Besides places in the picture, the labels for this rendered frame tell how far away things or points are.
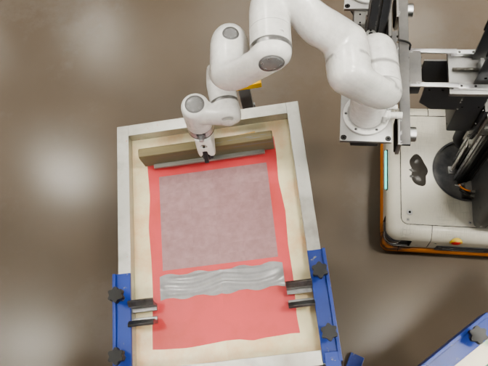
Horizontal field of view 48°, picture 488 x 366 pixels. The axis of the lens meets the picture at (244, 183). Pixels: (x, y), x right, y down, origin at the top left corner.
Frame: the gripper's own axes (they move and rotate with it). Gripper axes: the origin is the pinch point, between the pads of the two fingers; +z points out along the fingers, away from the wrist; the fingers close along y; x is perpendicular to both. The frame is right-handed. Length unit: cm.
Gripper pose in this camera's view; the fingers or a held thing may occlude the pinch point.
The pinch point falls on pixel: (207, 149)
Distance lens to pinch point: 166.6
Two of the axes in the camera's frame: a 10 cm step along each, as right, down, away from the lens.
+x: -9.9, 1.1, 0.2
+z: 0.5, 3.5, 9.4
